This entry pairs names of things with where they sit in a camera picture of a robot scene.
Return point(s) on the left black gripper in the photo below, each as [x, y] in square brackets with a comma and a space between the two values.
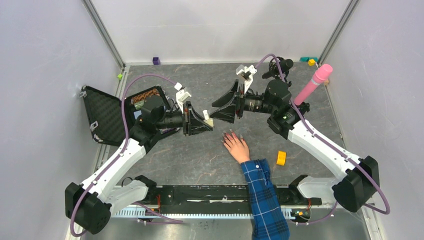
[192, 122]

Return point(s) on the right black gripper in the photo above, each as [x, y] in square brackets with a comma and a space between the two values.
[227, 113]

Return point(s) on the small nail polish bottle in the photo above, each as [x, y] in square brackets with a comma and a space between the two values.
[207, 119]

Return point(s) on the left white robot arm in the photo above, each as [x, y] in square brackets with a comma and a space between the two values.
[90, 204]

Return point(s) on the blue plaid sleeve forearm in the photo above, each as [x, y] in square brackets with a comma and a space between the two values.
[269, 222]

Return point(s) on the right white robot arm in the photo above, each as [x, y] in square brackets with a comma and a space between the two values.
[355, 180]

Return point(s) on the person hand with painted nails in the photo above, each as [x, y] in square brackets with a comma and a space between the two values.
[237, 147]

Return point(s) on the black microphone on tripod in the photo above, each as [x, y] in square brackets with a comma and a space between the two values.
[279, 70]

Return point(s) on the yellow block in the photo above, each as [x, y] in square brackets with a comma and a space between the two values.
[281, 158]

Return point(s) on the purple cube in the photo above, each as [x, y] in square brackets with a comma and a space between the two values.
[156, 60]

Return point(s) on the teal block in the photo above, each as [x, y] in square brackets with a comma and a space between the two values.
[306, 59]

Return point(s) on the black poker chip case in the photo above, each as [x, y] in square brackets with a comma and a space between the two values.
[104, 112]

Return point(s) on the small yellow cube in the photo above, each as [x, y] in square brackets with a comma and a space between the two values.
[311, 62]

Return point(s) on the pink foam cylinder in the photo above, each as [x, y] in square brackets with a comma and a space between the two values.
[320, 76]

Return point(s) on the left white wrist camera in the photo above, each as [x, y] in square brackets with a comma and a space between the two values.
[182, 95]

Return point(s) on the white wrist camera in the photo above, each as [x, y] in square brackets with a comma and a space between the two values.
[182, 95]
[245, 75]

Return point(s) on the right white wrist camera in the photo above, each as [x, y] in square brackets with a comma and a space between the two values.
[245, 75]

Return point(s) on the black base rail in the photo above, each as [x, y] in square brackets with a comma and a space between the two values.
[199, 201]

